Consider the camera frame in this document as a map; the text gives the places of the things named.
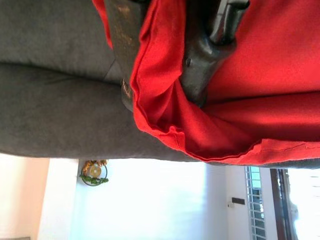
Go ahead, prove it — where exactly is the white window grille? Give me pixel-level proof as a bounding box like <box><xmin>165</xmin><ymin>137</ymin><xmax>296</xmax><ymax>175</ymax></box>
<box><xmin>244</xmin><ymin>166</ymin><xmax>267</xmax><ymax>240</ymax></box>

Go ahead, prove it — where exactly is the round green gold wall wreath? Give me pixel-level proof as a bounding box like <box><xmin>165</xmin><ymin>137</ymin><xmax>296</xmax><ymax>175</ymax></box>
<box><xmin>79</xmin><ymin>159</ymin><xmax>110</xmax><ymax>187</ymax></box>

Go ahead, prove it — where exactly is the grey brown fabric sofa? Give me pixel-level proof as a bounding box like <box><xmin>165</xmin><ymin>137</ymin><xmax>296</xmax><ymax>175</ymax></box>
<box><xmin>0</xmin><ymin>0</ymin><xmax>320</xmax><ymax>170</ymax></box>

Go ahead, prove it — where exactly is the dark brown wooden door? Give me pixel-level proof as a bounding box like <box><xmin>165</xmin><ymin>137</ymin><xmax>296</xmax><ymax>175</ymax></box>
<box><xmin>269</xmin><ymin>168</ymin><xmax>297</xmax><ymax>240</ymax></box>

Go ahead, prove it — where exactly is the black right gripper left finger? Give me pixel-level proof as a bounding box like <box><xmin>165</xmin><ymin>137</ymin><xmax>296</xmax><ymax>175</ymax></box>
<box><xmin>103</xmin><ymin>0</ymin><xmax>150</xmax><ymax>113</ymax></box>

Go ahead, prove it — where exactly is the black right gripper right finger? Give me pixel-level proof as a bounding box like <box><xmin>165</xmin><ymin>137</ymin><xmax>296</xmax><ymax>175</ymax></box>
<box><xmin>179</xmin><ymin>0</ymin><xmax>251</xmax><ymax>110</ymax></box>

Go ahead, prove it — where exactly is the red fabric pillow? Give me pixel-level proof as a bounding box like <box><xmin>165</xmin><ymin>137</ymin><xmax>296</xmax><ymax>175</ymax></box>
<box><xmin>91</xmin><ymin>0</ymin><xmax>320</xmax><ymax>167</ymax></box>

